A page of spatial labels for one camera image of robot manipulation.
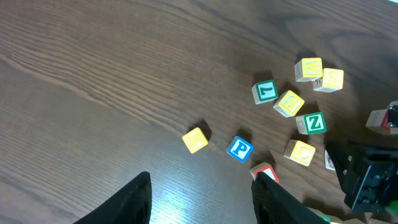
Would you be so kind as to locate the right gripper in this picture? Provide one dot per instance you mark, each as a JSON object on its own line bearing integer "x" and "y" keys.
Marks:
{"x": 367, "y": 175}

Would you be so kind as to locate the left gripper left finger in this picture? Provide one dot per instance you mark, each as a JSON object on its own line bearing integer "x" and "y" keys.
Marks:
{"x": 130, "y": 205}

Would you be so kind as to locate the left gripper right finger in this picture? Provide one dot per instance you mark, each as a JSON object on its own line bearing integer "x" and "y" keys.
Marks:
{"x": 273, "y": 204}

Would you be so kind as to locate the blue T block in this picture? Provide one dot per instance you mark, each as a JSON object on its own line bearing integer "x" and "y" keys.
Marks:
{"x": 328, "y": 161}

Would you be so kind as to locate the green R block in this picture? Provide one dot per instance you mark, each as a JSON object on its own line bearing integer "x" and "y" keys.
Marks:
{"x": 320, "y": 214}

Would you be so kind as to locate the red A block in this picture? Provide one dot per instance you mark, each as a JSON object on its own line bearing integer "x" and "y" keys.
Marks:
{"x": 264, "y": 168}

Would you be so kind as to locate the red E block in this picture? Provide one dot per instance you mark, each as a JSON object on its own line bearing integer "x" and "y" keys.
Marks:
{"x": 378, "y": 122}

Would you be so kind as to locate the yellow C block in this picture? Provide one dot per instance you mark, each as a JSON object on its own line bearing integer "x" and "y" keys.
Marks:
{"x": 299, "y": 152}

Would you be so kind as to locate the blue P block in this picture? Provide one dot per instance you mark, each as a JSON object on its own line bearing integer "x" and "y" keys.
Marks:
{"x": 240, "y": 149}

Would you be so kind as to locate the green Z block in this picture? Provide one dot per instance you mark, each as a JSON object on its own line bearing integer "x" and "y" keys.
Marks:
{"x": 312, "y": 123}

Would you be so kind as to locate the yellow block far left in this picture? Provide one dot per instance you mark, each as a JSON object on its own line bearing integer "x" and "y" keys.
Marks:
{"x": 195, "y": 140}

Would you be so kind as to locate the yellow S block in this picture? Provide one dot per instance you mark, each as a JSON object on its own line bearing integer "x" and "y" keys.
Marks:
{"x": 332, "y": 80}

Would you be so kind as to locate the yellow block beside L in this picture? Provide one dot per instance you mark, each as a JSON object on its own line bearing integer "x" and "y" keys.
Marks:
{"x": 288, "y": 104}

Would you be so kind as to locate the green L block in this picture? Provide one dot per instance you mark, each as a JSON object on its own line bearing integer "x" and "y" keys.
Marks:
{"x": 264, "y": 92}

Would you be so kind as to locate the yellow block top left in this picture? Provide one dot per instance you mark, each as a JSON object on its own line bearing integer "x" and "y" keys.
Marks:
{"x": 308, "y": 69}

